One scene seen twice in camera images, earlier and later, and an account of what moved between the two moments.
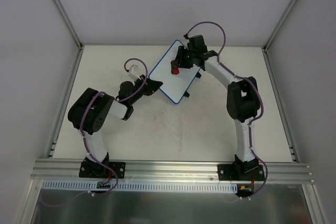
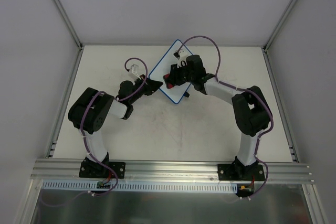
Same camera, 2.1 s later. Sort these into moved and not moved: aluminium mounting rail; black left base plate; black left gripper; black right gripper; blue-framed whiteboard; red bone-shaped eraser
Moved: black right gripper; red bone-shaped eraser
Not moved: black left base plate; blue-framed whiteboard; black left gripper; aluminium mounting rail
